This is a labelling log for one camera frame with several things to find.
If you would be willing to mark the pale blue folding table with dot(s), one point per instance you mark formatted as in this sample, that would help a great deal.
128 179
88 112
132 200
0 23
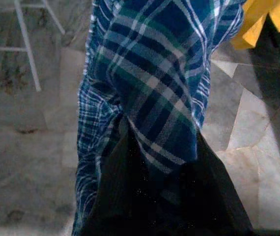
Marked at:
26 41

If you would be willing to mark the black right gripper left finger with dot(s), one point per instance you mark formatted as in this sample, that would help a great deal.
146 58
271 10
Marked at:
122 196

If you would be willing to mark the yellow shirt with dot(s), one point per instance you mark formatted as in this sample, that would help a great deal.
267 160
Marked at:
258 24

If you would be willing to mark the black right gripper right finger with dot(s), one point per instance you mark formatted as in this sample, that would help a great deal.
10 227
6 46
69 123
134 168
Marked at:
211 204

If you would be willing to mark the blue plaid shorts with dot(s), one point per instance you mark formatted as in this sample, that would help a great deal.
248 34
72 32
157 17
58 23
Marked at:
149 73

